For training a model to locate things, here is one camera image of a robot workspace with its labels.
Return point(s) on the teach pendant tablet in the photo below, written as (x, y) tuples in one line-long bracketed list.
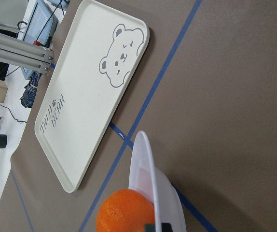
[(41, 25)]

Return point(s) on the aluminium frame post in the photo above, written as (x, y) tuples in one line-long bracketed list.
[(25, 55)]

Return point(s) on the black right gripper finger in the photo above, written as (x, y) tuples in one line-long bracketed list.
[(165, 227)]

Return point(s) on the orange fruit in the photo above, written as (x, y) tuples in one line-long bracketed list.
[(125, 210)]

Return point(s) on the folded dark umbrella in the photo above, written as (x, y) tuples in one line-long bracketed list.
[(28, 97)]

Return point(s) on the cream bear tray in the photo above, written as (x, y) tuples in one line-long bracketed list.
[(100, 55)]

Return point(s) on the white round plate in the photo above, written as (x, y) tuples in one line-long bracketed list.
[(148, 180)]

